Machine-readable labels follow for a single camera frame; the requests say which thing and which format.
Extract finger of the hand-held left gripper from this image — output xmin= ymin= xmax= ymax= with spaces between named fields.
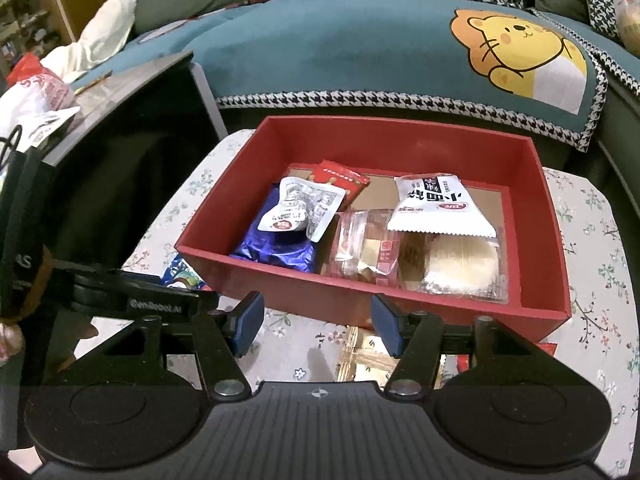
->
xmin=52 ymin=259 xmax=201 ymax=292

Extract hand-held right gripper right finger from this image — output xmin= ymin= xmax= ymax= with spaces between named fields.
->
xmin=371 ymin=292 xmax=558 ymax=403

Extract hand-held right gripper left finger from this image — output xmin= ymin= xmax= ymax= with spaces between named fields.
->
xmin=57 ymin=290 xmax=266 ymax=403

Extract gold snack packet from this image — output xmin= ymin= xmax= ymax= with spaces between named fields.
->
xmin=336 ymin=327 xmax=441 ymax=383

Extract red cardboard box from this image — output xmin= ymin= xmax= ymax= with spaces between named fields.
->
xmin=175 ymin=115 xmax=572 ymax=343

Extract blue foil snack packet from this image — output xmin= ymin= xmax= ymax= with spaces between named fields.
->
xmin=229 ymin=185 xmax=317 ymax=275

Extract blue white cartoon packet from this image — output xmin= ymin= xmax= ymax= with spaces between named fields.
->
xmin=161 ymin=255 xmax=218 ymax=292

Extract clear red label pastry packet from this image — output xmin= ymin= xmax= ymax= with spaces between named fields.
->
xmin=320 ymin=209 xmax=401 ymax=286

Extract clear round pastry packet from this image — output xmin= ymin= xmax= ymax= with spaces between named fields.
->
xmin=397 ymin=230 xmax=510 ymax=303

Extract white black bread packet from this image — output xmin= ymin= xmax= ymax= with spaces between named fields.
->
xmin=387 ymin=172 xmax=498 ymax=238

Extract white snack packet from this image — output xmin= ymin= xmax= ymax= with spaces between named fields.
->
xmin=257 ymin=176 xmax=346 ymax=241

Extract red green snack packet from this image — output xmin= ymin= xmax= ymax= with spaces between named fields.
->
xmin=309 ymin=159 xmax=371 ymax=211

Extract white paper leaflet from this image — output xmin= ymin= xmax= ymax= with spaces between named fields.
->
xmin=0 ymin=107 xmax=81 ymax=161

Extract red white plastic bag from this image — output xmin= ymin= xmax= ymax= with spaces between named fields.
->
xmin=0 ymin=52 xmax=76 ymax=136

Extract white cloth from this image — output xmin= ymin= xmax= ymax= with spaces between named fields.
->
xmin=50 ymin=0 xmax=138 ymax=81

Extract blue lion sofa cover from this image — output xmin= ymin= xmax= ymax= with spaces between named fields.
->
xmin=120 ymin=0 xmax=608 ymax=153

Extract blue houndstooth trim sofa cover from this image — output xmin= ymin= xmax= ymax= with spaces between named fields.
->
xmin=530 ymin=7 xmax=640 ymax=98

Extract small houndstooth cushion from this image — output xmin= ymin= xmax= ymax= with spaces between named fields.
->
xmin=585 ymin=0 xmax=621 ymax=38

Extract clear plastic bag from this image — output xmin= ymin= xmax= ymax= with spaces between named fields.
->
xmin=607 ymin=0 xmax=640 ymax=56

